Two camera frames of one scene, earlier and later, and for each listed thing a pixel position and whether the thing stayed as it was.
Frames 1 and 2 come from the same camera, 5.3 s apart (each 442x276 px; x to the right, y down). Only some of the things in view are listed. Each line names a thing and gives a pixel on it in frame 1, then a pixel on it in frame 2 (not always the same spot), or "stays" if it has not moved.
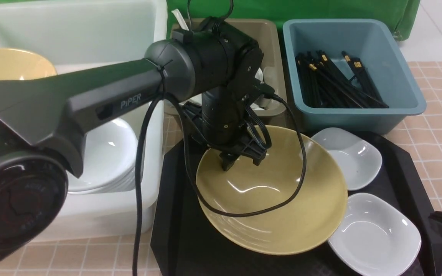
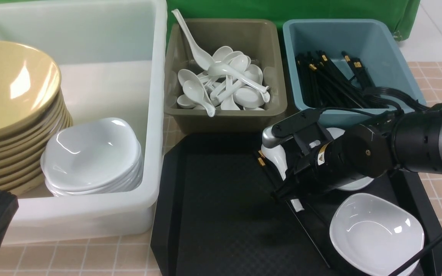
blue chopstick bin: x=370 y=43 stays
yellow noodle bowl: x=289 y=204 → x=17 y=87
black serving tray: x=183 y=243 stays
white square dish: x=376 y=237 stays
